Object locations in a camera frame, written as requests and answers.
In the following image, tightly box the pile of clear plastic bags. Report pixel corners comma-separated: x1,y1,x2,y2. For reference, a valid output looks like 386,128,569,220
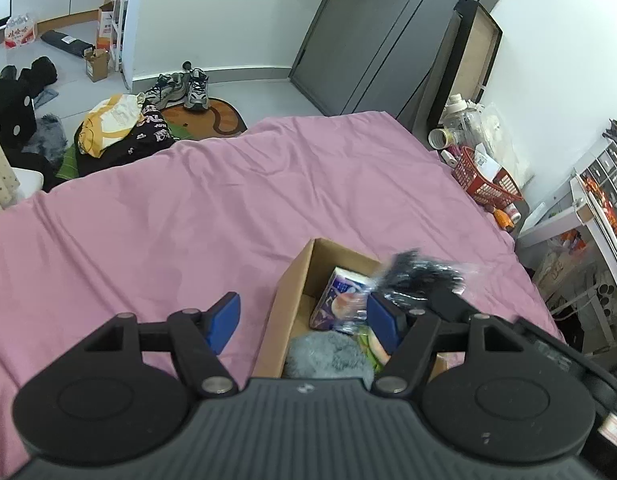
458,102,536,191

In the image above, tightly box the white paper package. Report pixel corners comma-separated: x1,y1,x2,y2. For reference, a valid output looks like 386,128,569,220
471,142,501,181

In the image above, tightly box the black printed garment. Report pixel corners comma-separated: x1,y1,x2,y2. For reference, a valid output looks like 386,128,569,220
76,102,176,176

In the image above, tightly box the grey-blue plush toy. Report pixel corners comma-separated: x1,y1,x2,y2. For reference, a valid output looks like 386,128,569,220
281,332,376,381

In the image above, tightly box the cream dotted panel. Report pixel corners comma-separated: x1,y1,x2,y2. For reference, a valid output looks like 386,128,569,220
0,122,22,218

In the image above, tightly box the paper cup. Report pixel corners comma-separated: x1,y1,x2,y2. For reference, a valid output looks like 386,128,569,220
427,127,461,150

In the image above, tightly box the yellow white cloth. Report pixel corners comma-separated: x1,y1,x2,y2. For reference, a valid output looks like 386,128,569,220
81,94,148,158

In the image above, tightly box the black framed board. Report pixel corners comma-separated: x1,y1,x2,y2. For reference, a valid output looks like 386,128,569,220
425,0,504,131

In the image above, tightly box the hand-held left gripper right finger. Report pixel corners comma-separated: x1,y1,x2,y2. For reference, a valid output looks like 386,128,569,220
365,292,521,397

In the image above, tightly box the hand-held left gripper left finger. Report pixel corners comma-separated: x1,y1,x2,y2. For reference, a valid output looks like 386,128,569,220
82,291,242,398

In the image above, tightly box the red plastic basket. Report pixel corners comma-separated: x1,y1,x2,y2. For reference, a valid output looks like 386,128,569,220
452,146,525,208

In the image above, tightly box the black white-dotted cushion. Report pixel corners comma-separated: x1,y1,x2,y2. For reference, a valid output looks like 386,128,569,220
0,77,39,151

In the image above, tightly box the black clothing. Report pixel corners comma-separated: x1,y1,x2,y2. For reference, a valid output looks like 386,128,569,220
1,57,58,98

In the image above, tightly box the small cardboard box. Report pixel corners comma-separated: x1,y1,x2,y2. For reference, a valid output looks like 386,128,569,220
84,47,110,83

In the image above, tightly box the black flat bag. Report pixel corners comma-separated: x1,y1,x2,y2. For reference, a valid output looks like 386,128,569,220
41,30,96,57

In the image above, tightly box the orange white carton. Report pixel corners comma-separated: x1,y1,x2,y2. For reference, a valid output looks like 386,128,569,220
97,0,116,52

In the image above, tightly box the brown floor mat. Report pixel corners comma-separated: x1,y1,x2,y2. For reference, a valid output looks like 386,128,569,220
158,97,248,141

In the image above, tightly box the white shelf rack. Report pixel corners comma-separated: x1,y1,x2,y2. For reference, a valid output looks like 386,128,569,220
108,0,139,81

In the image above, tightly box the grey drawer organizer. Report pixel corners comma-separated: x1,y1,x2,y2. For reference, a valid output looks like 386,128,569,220
573,137,617,211

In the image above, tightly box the grey door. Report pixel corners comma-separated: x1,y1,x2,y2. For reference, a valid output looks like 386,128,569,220
288,0,489,121

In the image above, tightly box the pink bed sheet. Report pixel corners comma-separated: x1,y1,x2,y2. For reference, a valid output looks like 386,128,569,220
0,110,564,466

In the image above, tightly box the white capped bottle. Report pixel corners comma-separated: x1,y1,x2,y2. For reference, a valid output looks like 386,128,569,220
441,92,481,133

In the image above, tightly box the white tote bag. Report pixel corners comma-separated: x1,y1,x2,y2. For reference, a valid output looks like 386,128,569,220
531,247,571,301

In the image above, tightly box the grey fur item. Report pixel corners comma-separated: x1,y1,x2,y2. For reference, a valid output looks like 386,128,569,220
23,115,66,156

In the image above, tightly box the grey sneaker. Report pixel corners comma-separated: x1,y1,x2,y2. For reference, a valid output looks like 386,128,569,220
183,69,210,112
141,74,186,110

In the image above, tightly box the white desk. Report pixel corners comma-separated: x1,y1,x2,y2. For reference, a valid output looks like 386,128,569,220
518,175,617,356

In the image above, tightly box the green peach packet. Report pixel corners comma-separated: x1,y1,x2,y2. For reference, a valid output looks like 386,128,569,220
355,325,394,368

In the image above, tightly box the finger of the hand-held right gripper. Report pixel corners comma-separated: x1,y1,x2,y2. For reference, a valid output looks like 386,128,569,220
425,287,489,323

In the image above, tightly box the blue tissue packet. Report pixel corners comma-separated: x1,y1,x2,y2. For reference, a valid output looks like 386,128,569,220
309,266,376,335

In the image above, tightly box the black item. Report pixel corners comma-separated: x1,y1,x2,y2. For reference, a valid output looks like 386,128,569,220
371,247,484,311

